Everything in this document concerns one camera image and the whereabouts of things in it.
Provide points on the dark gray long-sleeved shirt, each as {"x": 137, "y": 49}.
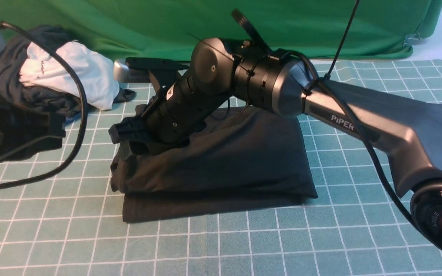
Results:
{"x": 251, "y": 160}

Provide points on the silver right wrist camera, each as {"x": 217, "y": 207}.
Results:
{"x": 144, "y": 69}

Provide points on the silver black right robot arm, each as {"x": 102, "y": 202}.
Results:
{"x": 403, "y": 136}

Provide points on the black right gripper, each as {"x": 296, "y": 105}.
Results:
{"x": 172, "y": 115}

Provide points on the green backdrop cloth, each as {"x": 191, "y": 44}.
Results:
{"x": 171, "y": 28}

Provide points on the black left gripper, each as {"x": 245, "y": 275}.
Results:
{"x": 25, "y": 132}

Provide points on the green checkered tablecloth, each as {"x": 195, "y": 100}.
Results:
{"x": 71, "y": 225}

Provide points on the metal binder clip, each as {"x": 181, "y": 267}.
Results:
{"x": 412, "y": 40}

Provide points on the dark gray crumpled garment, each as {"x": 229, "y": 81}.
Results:
{"x": 54, "y": 37}

